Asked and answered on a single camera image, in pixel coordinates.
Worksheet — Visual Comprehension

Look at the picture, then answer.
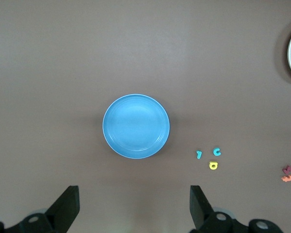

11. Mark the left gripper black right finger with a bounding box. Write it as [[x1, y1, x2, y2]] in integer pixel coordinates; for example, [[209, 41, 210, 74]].
[[189, 185, 286, 233]]

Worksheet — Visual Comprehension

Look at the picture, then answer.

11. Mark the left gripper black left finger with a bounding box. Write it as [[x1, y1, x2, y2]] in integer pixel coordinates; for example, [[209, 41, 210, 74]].
[[0, 185, 80, 233]]

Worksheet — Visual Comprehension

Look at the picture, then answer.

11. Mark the blue plate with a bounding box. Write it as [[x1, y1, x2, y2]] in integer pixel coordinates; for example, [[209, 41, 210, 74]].
[[102, 94, 171, 160]]

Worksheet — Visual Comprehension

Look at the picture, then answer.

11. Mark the brown table cover sheet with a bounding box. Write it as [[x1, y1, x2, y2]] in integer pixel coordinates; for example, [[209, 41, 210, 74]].
[[0, 0, 291, 233]]

